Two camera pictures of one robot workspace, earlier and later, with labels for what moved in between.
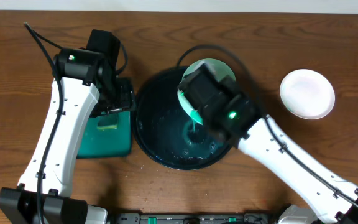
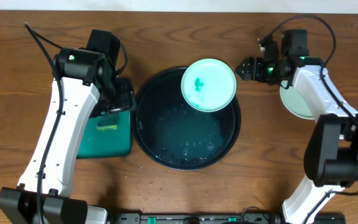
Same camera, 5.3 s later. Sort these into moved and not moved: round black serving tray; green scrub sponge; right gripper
Moved: right gripper
Not moved: green scrub sponge; round black serving tray
